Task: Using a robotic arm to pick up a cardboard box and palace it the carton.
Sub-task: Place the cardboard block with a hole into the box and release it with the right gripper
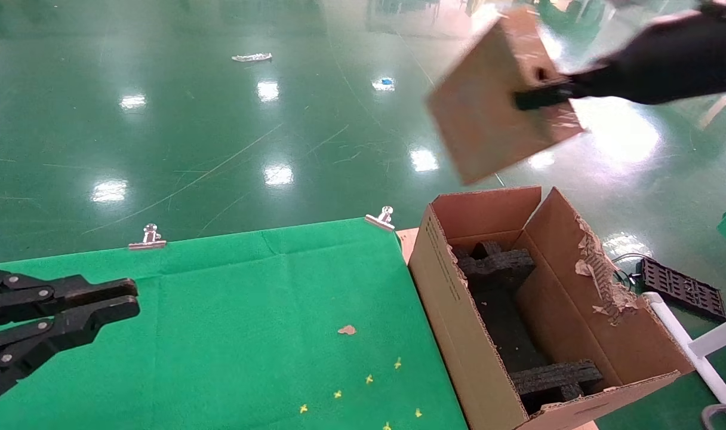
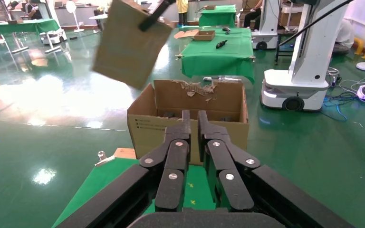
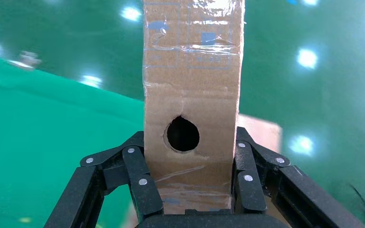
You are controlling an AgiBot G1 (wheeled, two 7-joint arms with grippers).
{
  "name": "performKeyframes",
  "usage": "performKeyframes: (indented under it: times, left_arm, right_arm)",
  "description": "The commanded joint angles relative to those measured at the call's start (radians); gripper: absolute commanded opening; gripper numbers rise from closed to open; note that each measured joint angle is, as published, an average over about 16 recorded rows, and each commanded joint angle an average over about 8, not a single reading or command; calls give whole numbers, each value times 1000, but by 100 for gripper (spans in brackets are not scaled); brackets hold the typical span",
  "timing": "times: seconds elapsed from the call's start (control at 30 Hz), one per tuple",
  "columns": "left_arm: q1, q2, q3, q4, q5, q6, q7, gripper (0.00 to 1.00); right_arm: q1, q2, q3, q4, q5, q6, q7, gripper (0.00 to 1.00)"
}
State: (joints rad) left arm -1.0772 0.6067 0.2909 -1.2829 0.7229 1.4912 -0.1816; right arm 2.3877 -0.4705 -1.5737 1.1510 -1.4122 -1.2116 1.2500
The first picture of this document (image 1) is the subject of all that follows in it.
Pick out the white pipe frame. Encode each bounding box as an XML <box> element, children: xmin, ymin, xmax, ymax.
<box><xmin>642</xmin><ymin>291</ymin><xmax>726</xmax><ymax>419</ymax></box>

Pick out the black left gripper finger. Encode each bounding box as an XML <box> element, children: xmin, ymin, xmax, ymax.
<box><xmin>0</xmin><ymin>295</ymin><xmax>141</xmax><ymax>409</ymax></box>
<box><xmin>0</xmin><ymin>266</ymin><xmax>139</xmax><ymax>328</ymax></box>

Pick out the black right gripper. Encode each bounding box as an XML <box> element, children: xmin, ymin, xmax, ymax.
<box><xmin>513</xmin><ymin>3</ymin><xmax>726</xmax><ymax>112</ymax></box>

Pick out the thin grey floor cable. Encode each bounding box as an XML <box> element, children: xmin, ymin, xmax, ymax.
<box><xmin>612</xmin><ymin>252</ymin><xmax>646</xmax><ymax>293</ymax></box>

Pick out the small brown cardboard box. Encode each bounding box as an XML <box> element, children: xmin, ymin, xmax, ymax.
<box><xmin>425</xmin><ymin>5</ymin><xmax>586</xmax><ymax>186</ymax></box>

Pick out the black plastic grid tray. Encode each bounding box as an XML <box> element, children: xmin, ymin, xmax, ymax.
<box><xmin>639</xmin><ymin>256</ymin><xmax>726</xmax><ymax>322</ymax></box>

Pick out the black foam bottom pad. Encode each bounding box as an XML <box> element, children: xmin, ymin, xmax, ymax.
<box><xmin>482</xmin><ymin>290</ymin><xmax>552</xmax><ymax>374</ymax></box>

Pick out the large open cardboard carton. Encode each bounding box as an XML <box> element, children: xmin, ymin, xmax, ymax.
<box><xmin>408</xmin><ymin>186</ymin><xmax>697</xmax><ymax>430</ymax></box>

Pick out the silver binder clip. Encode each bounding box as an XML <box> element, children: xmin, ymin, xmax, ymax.
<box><xmin>364</xmin><ymin>205</ymin><xmax>397</xmax><ymax>233</ymax></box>
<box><xmin>128</xmin><ymin>223</ymin><xmax>168</xmax><ymax>251</ymax></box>

